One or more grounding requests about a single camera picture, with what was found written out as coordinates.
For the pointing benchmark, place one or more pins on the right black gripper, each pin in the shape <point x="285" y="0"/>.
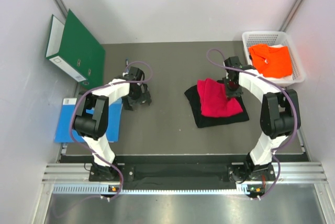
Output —
<point x="231" y="93"/>

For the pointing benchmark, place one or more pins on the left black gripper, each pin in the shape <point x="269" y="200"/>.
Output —
<point x="128" y="102"/>

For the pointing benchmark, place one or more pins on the pink red t shirt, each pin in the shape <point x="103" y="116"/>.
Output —
<point x="214" y="102"/>

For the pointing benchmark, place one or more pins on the black t shirt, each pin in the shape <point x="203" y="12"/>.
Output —
<point x="203" y="121"/>

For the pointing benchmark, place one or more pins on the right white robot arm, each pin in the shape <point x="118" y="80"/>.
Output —
<point x="279" y="118"/>

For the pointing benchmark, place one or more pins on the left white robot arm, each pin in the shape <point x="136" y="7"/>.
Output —
<point x="91" y="117"/>

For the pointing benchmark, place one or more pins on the blue pen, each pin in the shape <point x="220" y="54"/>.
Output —
<point x="127" y="63"/>

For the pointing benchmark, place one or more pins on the orange t shirt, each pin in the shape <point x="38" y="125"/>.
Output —
<point x="272" y="61"/>

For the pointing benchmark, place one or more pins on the white plastic basket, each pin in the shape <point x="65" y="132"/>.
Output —
<point x="274" y="54"/>

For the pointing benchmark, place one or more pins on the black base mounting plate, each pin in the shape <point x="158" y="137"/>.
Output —
<point x="177" y="172"/>

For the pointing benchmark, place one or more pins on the blue paper folder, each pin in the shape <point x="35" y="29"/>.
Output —
<point x="114" y="116"/>

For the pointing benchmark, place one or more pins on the green lever arch binder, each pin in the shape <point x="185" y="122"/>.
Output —
<point x="73" y="49"/>

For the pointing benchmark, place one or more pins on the aluminium rail frame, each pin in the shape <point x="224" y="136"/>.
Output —
<point x="301" y="194"/>

